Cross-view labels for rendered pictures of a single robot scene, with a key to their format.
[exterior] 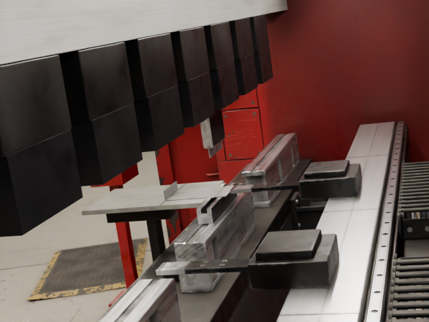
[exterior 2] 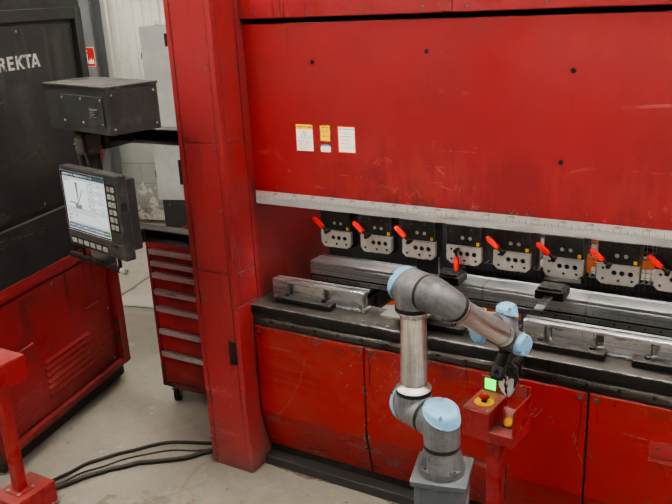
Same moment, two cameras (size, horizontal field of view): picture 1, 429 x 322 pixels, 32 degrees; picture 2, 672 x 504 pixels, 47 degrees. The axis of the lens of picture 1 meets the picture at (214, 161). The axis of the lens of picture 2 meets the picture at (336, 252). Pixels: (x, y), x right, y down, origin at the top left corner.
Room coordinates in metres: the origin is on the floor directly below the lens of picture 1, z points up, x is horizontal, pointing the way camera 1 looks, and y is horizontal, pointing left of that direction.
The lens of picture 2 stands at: (1.12, 3.12, 2.24)
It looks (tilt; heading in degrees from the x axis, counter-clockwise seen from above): 18 degrees down; 285
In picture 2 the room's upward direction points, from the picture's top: 3 degrees counter-clockwise
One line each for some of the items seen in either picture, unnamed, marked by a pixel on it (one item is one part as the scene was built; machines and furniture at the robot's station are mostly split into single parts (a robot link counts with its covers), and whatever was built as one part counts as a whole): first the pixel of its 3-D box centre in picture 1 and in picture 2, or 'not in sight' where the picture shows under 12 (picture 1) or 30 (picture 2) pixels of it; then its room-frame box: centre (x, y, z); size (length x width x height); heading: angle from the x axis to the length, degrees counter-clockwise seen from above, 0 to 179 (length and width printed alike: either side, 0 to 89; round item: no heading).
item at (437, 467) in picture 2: not in sight; (441, 455); (1.38, 0.94, 0.82); 0.15 x 0.15 x 0.10
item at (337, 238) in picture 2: (248, 50); (340, 227); (1.95, -0.12, 1.26); 0.15 x 0.09 x 0.17; 164
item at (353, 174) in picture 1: (293, 181); (443, 281); (1.49, -0.15, 1.01); 0.26 x 0.12 x 0.05; 74
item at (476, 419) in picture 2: not in sight; (496, 410); (1.22, 0.50, 0.75); 0.20 x 0.16 x 0.18; 157
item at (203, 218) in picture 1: (218, 202); not in sight; (1.50, 0.01, 0.99); 0.20 x 0.03 x 0.03; 164
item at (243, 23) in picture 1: (229, 57); (380, 232); (1.76, -0.07, 1.26); 0.15 x 0.09 x 0.17; 164
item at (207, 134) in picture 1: (212, 130); (428, 266); (1.54, -0.01, 1.13); 0.10 x 0.02 x 0.10; 164
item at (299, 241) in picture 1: (242, 259); (547, 296); (1.05, -0.02, 1.01); 0.26 x 0.12 x 0.05; 74
